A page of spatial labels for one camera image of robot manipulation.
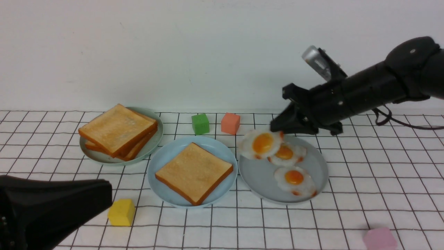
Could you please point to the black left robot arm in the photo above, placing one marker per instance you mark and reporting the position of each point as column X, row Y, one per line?
column 38, row 215

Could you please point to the white grid tablecloth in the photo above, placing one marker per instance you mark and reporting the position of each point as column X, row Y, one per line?
column 389, row 176

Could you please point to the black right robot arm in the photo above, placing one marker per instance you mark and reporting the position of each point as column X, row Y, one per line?
column 412, row 71

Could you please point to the yellow foam cube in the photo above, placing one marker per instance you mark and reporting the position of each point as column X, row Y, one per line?
column 122, row 212

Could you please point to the toast slice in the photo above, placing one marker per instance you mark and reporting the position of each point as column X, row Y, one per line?
column 194, row 173
column 117, row 129
column 127, row 154

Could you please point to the green foam cube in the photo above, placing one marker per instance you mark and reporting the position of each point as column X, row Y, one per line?
column 200, row 124

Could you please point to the light blue plate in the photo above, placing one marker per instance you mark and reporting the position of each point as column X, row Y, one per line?
column 173, row 148

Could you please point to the pink foam cube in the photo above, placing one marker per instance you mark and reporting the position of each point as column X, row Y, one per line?
column 380, row 239

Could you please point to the orange foam cube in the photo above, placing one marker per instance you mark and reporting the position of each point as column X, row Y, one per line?
column 230, row 123

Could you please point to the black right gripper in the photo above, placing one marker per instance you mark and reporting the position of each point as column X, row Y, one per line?
column 321, row 107

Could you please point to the grey plate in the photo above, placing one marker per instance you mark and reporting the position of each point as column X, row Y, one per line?
column 258, row 175

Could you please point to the pale green plate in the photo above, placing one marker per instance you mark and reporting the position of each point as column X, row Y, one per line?
column 145, row 151

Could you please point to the fried egg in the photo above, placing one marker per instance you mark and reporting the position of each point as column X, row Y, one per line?
column 288, row 155
column 296, row 181
column 260, row 144

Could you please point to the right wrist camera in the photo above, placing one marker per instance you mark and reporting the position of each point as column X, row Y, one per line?
column 322, row 64

